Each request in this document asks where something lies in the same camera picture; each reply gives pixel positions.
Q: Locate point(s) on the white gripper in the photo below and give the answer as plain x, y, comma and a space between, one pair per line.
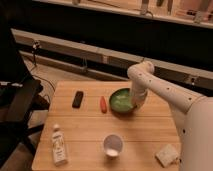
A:
138, 95

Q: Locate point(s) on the black chair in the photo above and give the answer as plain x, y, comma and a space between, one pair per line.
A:
16, 105

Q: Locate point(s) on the white plastic bottle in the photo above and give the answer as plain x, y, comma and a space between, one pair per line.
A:
58, 146

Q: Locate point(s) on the beige sponge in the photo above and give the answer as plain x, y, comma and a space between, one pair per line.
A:
167, 155

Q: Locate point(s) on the green ceramic bowl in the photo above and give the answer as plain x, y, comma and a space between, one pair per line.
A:
120, 101

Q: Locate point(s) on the black remote control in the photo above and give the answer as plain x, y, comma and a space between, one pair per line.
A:
77, 99

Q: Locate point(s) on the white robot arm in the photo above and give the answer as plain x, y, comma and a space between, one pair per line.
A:
197, 143

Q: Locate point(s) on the orange carrot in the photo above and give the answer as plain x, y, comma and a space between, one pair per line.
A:
103, 105

